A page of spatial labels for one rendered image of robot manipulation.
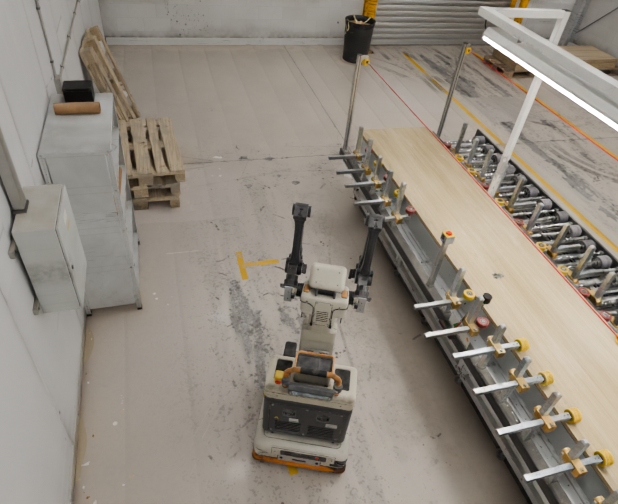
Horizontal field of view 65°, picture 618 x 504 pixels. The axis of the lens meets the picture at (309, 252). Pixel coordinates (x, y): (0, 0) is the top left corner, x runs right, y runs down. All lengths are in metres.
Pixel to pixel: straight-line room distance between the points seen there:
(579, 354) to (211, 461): 2.51
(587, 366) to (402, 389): 1.34
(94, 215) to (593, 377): 3.47
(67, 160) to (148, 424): 1.88
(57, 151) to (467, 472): 3.50
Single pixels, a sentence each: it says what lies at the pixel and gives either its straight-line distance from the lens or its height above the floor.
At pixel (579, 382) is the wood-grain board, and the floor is 0.90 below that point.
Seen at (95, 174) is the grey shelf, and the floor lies 1.38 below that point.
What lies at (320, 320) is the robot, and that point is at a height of 1.08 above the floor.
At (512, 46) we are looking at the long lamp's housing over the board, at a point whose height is 2.36.
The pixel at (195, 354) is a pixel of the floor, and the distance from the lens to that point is 4.12.
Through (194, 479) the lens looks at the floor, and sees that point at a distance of 3.61.
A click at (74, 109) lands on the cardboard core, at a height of 1.60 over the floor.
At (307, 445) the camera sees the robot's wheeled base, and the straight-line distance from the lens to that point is 3.39.
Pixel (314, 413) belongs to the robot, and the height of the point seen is 0.62.
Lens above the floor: 3.29
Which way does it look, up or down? 41 degrees down
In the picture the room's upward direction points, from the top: 7 degrees clockwise
